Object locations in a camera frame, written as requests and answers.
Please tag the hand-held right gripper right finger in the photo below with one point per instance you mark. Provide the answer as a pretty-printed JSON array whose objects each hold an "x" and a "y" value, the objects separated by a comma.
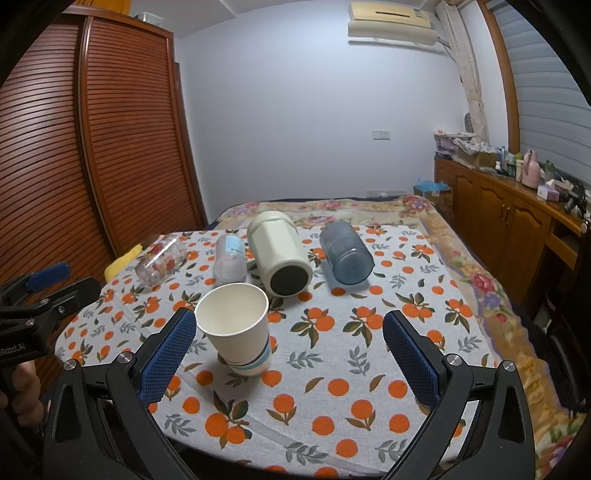
[{"x": 411, "y": 357}]

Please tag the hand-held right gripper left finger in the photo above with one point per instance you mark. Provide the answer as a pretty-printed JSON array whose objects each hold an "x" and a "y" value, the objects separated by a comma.
[{"x": 168, "y": 357}]

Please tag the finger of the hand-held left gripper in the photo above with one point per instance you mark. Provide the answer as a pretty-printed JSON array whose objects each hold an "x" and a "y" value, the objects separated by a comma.
[
  {"x": 78, "y": 290},
  {"x": 51, "y": 272}
]

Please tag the white striped paper cup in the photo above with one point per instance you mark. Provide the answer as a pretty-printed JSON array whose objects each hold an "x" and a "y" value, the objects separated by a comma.
[{"x": 244, "y": 341}]

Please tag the clear red-printed glass cup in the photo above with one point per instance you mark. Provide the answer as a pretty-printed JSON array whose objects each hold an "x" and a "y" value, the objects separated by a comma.
[{"x": 161, "y": 261}]

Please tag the blue translucent plastic cup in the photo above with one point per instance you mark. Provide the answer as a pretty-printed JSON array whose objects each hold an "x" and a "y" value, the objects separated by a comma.
[{"x": 344, "y": 254}]

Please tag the cream insulated cup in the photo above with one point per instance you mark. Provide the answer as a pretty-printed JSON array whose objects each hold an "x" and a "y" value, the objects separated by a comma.
[{"x": 272, "y": 244}]

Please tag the person's left hand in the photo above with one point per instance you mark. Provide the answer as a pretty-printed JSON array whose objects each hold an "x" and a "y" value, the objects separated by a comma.
[{"x": 25, "y": 387}]

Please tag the yellow cloth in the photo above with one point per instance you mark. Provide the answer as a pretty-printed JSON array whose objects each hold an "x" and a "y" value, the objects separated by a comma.
[{"x": 120, "y": 265}]

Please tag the orange fruit print tablecloth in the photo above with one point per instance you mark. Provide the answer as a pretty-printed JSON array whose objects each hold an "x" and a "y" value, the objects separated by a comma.
[{"x": 332, "y": 350}]

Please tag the floral blanket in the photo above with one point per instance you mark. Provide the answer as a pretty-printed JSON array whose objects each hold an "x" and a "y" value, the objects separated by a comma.
[{"x": 480, "y": 277}]

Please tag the small clear plastic bottle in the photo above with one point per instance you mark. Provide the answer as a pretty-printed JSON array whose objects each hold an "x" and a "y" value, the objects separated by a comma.
[{"x": 229, "y": 258}]

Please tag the dark object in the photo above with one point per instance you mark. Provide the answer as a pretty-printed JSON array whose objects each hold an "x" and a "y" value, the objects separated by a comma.
[{"x": 561, "y": 360}]

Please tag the wooden slatted wardrobe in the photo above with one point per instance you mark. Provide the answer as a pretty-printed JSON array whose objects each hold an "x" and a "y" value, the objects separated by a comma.
[{"x": 129, "y": 138}]

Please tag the wooden sideboard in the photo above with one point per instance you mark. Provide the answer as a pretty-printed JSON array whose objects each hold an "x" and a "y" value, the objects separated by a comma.
[{"x": 498, "y": 217}]

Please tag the white power strip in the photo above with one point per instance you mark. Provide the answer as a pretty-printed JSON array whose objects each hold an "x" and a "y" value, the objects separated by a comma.
[{"x": 387, "y": 192}]

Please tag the blue plastic bag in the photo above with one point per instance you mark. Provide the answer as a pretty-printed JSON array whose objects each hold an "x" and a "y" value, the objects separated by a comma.
[{"x": 430, "y": 185}]

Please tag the cardboard box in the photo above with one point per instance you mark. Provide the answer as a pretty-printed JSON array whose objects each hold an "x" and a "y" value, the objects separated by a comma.
[{"x": 485, "y": 160}]

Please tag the purple tissue box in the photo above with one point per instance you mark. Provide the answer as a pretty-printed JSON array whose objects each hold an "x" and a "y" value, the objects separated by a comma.
[{"x": 549, "y": 191}]

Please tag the patterned cloth pile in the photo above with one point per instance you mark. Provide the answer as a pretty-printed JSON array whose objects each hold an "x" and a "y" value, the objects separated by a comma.
[{"x": 457, "y": 144}]

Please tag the pink thermos jug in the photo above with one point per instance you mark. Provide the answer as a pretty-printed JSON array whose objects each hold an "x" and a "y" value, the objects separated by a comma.
[{"x": 531, "y": 173}]

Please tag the grey fan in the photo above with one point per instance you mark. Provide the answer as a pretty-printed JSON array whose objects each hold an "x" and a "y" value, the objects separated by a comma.
[{"x": 469, "y": 123}]

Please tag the clear storage box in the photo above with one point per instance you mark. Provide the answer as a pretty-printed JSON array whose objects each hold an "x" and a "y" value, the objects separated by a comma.
[{"x": 150, "y": 17}]

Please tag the patterned curtain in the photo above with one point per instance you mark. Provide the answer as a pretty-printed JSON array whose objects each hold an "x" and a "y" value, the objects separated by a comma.
[{"x": 466, "y": 69}]

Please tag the grey window blind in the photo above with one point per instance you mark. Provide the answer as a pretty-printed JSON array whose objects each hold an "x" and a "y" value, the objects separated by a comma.
[{"x": 540, "y": 92}]

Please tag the white air conditioner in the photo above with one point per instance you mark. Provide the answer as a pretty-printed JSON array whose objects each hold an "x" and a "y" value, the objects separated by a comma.
[{"x": 392, "y": 21}]

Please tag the white wall socket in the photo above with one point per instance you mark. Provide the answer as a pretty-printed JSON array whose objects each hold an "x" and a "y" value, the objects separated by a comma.
[{"x": 380, "y": 134}]

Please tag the wooden window frame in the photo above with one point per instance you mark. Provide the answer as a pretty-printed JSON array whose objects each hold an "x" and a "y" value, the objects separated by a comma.
[{"x": 503, "y": 78}]

